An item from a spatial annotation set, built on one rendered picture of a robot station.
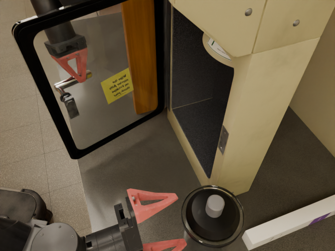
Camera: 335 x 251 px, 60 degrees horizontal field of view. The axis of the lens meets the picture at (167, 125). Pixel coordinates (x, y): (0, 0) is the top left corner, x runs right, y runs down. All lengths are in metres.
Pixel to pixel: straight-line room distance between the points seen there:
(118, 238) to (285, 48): 0.37
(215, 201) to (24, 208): 1.32
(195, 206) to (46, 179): 1.60
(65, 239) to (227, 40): 0.32
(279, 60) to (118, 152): 0.56
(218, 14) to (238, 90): 0.16
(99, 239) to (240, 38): 0.35
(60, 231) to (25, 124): 1.99
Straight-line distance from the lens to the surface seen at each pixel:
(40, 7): 0.66
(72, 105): 0.66
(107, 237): 0.48
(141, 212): 0.44
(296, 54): 0.47
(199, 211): 0.51
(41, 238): 0.43
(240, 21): 0.36
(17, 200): 1.73
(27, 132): 2.32
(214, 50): 0.55
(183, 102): 0.86
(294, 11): 0.41
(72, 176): 1.99
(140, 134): 0.90
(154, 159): 0.84
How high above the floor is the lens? 1.65
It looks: 51 degrees down
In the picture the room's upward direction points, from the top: straight up
